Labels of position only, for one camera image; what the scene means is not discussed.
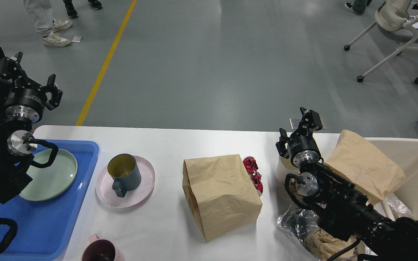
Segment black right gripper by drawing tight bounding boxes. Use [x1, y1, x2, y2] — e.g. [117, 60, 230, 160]
[275, 107, 323, 167]

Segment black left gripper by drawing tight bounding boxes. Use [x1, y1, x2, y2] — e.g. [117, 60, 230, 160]
[0, 51, 63, 123]

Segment dark blue mug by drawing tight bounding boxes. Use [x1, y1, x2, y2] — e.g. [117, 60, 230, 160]
[107, 153, 142, 197]

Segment pink plate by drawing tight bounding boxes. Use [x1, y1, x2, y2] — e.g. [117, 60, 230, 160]
[96, 153, 155, 208]

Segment pink mug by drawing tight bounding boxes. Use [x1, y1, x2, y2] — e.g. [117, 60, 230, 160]
[81, 234, 125, 261]

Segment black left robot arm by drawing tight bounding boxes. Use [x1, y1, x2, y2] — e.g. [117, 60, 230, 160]
[0, 52, 63, 254]

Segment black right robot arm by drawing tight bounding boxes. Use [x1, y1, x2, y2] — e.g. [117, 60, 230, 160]
[276, 107, 418, 261]

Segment white paper cup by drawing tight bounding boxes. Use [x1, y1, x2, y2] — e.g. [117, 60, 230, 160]
[275, 156, 300, 185]

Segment standing person white sneakers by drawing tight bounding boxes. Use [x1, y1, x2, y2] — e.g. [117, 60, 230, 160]
[23, 0, 73, 47]

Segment red foil wrapper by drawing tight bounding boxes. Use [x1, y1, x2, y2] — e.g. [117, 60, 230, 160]
[243, 156, 263, 196]

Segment paper scrap on floor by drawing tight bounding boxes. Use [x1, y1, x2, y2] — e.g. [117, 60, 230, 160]
[71, 35, 83, 43]

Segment brown paper bag in bin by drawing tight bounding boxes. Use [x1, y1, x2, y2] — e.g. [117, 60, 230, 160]
[325, 129, 407, 204]

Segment brown paper bag on table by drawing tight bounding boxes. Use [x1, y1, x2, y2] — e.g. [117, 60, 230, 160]
[182, 155, 263, 242]

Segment green plate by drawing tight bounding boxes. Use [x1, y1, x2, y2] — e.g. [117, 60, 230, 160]
[20, 149, 78, 202]

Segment crumpled brown paper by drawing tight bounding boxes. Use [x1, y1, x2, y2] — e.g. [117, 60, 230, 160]
[305, 228, 366, 261]

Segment beige plastic bin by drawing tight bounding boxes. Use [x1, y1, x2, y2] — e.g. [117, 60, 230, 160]
[364, 137, 418, 231]

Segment blue plastic tray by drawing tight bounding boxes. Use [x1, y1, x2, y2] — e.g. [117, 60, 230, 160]
[0, 140, 99, 261]

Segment white office chair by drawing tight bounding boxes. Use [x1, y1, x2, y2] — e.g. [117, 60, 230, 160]
[344, 0, 418, 84]

